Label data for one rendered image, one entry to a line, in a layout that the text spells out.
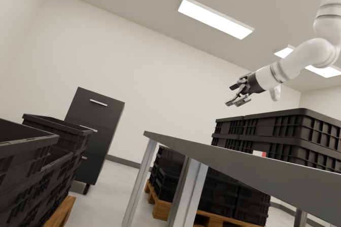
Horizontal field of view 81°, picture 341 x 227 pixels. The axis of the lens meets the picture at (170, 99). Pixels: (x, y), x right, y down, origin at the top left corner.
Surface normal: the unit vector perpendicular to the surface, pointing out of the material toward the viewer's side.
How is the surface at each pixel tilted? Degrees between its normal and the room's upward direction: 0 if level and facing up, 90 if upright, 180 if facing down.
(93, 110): 90
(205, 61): 90
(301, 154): 90
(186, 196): 90
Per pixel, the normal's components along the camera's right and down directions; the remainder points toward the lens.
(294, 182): -0.93, -0.33
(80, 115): 0.23, -0.13
